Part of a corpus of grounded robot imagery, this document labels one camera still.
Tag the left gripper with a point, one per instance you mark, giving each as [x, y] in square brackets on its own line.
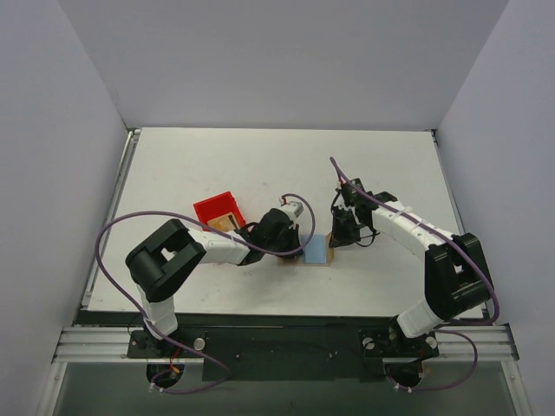
[289, 242]

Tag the red plastic bin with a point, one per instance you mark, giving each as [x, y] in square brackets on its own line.
[216, 206]

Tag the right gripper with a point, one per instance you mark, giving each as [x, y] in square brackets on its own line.
[342, 229]

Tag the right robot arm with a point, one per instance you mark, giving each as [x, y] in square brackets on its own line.
[456, 277]

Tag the aluminium frame rail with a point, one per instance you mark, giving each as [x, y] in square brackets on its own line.
[92, 345]

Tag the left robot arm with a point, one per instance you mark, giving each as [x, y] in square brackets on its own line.
[163, 261]

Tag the beige leather card holder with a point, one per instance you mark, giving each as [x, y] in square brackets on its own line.
[317, 252]

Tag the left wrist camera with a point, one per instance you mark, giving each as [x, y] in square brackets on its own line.
[293, 210]

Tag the gold card in bin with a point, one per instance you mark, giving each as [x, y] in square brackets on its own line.
[230, 221]

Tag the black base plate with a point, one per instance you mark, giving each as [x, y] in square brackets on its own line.
[304, 348]

